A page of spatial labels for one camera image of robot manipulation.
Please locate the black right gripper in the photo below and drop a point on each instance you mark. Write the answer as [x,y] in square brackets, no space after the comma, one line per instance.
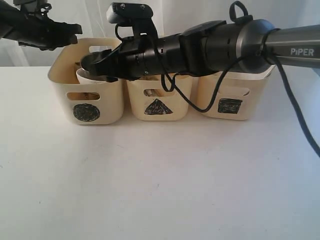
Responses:
[131,60]

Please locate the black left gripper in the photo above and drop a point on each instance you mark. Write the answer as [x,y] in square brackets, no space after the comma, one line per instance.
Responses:
[35,29]

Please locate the white round bowl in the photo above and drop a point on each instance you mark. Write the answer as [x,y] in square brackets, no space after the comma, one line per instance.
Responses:
[85,78]

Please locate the stainless steel bowl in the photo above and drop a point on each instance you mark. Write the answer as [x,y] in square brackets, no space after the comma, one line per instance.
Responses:
[90,62]

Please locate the wooden chopstick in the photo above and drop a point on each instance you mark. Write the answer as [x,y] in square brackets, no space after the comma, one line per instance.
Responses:
[154,93]

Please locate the white square plate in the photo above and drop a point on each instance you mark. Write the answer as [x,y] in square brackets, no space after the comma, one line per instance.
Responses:
[240,84]

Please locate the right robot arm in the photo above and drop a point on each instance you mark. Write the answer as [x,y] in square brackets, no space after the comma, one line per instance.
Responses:
[209,48]

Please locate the cream bin with circle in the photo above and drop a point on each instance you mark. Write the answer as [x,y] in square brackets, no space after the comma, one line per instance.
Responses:
[108,109]

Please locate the cream bin with triangle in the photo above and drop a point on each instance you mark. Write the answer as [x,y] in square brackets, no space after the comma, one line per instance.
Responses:
[171,107]

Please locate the white curtain backdrop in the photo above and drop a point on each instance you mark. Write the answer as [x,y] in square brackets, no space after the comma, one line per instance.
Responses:
[27,22]

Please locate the cream bin with square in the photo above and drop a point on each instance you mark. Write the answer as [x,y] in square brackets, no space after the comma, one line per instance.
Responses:
[228,107]

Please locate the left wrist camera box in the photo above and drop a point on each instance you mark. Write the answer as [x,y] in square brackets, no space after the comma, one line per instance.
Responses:
[33,5]

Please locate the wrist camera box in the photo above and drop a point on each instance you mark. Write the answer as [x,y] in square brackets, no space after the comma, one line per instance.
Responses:
[137,16]
[33,5]

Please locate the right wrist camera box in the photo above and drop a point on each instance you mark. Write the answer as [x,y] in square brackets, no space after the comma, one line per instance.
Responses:
[137,16]

